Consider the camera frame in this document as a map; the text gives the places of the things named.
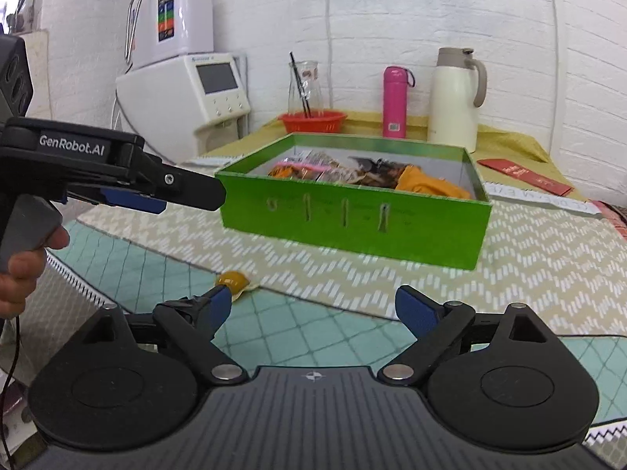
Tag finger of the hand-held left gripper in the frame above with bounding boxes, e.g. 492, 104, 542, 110
129, 151, 227, 211
63, 186, 168, 215

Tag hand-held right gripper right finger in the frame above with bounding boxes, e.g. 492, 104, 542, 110
377, 285, 562, 383

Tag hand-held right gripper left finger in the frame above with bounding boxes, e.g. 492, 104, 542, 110
78, 283, 248, 383

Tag small yellow candy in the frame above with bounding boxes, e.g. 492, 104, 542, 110
214, 271, 252, 301

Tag green cardboard box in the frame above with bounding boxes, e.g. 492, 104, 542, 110
214, 132, 493, 271

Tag pink-edged clear snack packet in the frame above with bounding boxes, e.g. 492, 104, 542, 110
274, 157, 330, 174

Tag orange yellow snack packet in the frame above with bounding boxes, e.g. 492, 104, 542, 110
394, 165, 474, 201

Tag dark brown snack packet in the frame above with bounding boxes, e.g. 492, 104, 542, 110
349, 155, 405, 188

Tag clear packet of brown snacks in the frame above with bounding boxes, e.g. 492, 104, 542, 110
314, 153, 366, 183

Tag person's left hand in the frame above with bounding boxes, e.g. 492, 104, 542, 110
0, 228, 69, 320

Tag white appliance with screen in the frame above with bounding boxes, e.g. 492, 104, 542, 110
115, 51, 254, 167

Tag patterned quilted blanket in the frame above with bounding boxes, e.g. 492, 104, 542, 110
0, 152, 627, 451

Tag red plastic basket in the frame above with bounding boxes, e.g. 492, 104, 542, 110
277, 110, 349, 134

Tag black straws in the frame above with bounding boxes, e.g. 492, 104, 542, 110
288, 51, 314, 119

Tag glass carafe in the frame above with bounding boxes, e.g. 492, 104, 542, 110
288, 60, 324, 119

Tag red envelope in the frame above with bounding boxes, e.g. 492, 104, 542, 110
476, 157, 574, 197

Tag cream thermos jug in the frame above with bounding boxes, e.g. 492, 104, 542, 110
426, 47, 489, 154

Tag pink thermos bottle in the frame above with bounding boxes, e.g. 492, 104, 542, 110
382, 65, 417, 139

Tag white wall water purifier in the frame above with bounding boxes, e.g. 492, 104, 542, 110
127, 0, 214, 71

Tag black cable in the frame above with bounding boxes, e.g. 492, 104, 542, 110
0, 317, 21, 454

